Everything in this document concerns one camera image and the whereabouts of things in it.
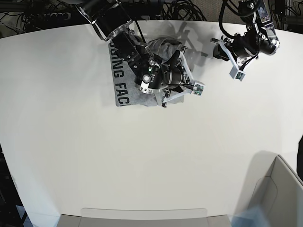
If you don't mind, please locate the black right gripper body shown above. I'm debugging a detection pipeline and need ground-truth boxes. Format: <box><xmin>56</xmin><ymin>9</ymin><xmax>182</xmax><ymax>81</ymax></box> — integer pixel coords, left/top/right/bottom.
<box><xmin>160</xmin><ymin>66</ymin><xmax>189</xmax><ymax>89</ymax></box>

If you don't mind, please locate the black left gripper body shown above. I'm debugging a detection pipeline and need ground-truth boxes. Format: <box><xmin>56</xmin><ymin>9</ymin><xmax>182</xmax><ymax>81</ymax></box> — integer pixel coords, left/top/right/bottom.
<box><xmin>231</xmin><ymin>32</ymin><xmax>259</xmax><ymax>59</ymax></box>

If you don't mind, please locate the grey T-shirt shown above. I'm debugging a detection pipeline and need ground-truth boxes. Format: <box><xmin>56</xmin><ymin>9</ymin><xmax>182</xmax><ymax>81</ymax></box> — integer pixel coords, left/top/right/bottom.
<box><xmin>108</xmin><ymin>37</ymin><xmax>185</xmax><ymax>107</ymax></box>

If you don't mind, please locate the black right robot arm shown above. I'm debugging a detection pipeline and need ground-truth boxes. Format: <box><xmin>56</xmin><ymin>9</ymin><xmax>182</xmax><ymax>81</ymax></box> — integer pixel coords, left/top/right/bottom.
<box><xmin>76</xmin><ymin>0</ymin><xmax>193</xmax><ymax>94</ymax></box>

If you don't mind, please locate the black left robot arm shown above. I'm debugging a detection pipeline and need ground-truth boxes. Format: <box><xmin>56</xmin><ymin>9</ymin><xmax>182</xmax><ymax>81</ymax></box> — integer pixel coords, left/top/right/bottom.
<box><xmin>218</xmin><ymin>0</ymin><xmax>280</xmax><ymax>60</ymax></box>

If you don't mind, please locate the dark object right edge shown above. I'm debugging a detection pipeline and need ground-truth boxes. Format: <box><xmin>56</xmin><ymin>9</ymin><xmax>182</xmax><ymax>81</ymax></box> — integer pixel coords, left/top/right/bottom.
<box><xmin>296</xmin><ymin>137</ymin><xmax>303</xmax><ymax>180</ymax></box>

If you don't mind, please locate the black power strip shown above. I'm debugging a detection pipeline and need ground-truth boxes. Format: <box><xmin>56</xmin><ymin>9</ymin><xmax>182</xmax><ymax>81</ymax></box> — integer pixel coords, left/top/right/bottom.
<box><xmin>31</xmin><ymin>12</ymin><xmax>71</xmax><ymax>21</ymax></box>

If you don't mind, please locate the grey bin bottom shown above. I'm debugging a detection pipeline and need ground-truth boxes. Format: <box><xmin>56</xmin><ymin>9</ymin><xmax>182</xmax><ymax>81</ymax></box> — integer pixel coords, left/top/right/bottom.
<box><xmin>57</xmin><ymin>208</ymin><xmax>231</xmax><ymax>227</ymax></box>

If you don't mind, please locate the grey bin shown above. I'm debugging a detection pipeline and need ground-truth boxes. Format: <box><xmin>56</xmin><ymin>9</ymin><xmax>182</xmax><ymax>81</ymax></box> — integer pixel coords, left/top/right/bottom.
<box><xmin>57</xmin><ymin>208</ymin><xmax>231</xmax><ymax>227</ymax></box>
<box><xmin>248</xmin><ymin>156</ymin><xmax>303</xmax><ymax>227</ymax></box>

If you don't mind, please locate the grey bin right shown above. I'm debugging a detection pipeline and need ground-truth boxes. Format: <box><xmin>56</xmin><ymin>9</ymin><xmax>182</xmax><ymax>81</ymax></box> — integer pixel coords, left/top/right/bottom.
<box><xmin>248</xmin><ymin>156</ymin><xmax>303</xmax><ymax>227</ymax></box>

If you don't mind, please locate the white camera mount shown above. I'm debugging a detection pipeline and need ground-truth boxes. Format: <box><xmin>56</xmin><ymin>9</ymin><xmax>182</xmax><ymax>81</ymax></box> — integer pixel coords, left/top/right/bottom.
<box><xmin>160</xmin><ymin>46</ymin><xmax>205</xmax><ymax>108</ymax></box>
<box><xmin>211</xmin><ymin>36</ymin><xmax>260</xmax><ymax>81</ymax></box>

